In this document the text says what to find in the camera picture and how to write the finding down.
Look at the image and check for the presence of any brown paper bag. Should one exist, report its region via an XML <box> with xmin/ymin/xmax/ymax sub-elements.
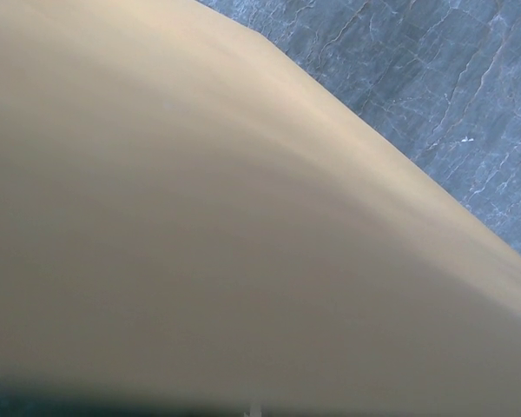
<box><xmin>0</xmin><ymin>1</ymin><xmax>521</xmax><ymax>416</ymax></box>

